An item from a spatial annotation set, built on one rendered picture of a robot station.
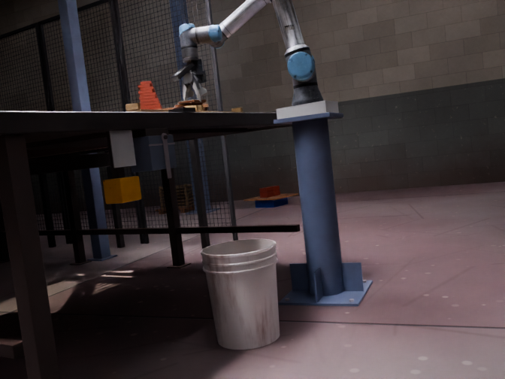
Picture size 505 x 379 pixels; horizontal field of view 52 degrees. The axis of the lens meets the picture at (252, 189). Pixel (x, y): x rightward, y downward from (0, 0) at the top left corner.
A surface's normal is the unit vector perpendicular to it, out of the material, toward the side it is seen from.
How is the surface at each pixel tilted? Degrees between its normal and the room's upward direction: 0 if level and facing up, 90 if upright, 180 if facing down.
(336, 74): 90
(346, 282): 90
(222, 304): 93
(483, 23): 90
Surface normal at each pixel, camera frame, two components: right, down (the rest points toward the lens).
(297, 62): -0.12, 0.23
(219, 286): -0.64, 0.18
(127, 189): 0.85, -0.06
